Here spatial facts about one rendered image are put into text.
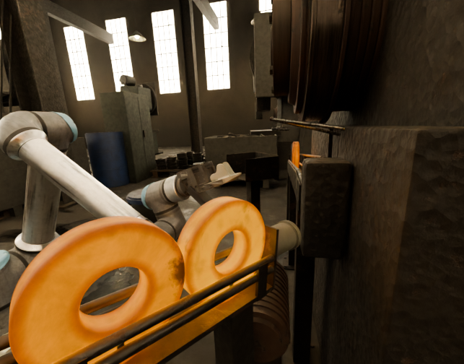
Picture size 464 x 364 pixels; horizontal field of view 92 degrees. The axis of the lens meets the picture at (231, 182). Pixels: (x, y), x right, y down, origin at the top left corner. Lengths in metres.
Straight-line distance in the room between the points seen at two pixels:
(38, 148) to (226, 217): 0.68
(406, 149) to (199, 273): 0.31
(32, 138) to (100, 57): 13.56
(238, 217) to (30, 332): 0.23
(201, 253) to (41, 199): 0.92
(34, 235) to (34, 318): 1.00
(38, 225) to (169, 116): 11.13
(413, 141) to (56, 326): 0.42
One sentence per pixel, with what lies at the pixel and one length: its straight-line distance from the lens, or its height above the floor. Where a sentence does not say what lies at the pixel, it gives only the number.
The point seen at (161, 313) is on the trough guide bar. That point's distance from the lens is 0.29.
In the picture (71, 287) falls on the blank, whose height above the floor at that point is 0.75.
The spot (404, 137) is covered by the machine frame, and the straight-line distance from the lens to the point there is 0.37.
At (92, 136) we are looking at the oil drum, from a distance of 4.13.
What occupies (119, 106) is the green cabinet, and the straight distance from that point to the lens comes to 4.22.
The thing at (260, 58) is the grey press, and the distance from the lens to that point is 3.47.
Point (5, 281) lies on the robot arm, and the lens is 1.26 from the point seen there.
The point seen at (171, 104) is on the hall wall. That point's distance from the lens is 12.08.
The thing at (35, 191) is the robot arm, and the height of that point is 0.67.
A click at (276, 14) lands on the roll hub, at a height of 1.15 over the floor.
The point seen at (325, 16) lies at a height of 1.10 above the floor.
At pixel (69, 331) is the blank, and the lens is 0.28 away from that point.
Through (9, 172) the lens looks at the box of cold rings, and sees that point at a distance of 3.45.
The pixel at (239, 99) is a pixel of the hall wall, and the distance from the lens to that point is 11.02.
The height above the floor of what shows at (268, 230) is 0.71.
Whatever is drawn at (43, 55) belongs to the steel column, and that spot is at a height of 1.75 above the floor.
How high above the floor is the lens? 0.88
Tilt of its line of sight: 14 degrees down
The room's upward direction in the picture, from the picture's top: 3 degrees counter-clockwise
